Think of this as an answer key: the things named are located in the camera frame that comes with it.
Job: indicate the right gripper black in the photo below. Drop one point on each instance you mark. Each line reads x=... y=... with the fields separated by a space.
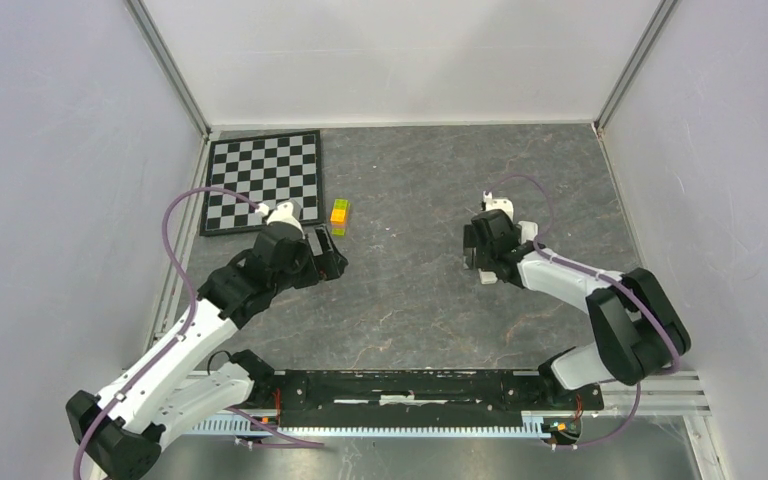
x=470 y=241

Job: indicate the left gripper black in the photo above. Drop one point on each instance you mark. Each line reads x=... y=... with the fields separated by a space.
x=327 y=265

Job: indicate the white remote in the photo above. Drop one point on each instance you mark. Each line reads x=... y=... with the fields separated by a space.
x=487 y=277

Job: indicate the white remote control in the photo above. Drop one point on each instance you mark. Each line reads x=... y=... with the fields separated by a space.
x=528 y=231

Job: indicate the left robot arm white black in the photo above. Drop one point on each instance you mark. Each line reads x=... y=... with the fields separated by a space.
x=128 y=424

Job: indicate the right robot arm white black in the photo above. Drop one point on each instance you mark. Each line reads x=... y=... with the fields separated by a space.
x=636 y=329

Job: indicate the green yellow orange brick stack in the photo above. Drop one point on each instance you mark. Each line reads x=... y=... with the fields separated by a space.
x=339 y=216

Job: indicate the black white chessboard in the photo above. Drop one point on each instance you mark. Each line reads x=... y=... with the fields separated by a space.
x=268 y=169

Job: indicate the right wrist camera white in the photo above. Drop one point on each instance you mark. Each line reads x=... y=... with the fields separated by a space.
x=491 y=202

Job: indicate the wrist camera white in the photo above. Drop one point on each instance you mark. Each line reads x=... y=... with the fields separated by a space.
x=287 y=212
x=491 y=202

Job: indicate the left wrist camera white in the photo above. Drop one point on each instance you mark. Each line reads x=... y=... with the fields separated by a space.
x=287 y=212

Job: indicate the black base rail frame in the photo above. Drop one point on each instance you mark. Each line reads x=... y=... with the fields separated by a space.
x=379 y=399

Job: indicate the white cable duct comb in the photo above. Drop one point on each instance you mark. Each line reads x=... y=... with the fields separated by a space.
x=229 y=424

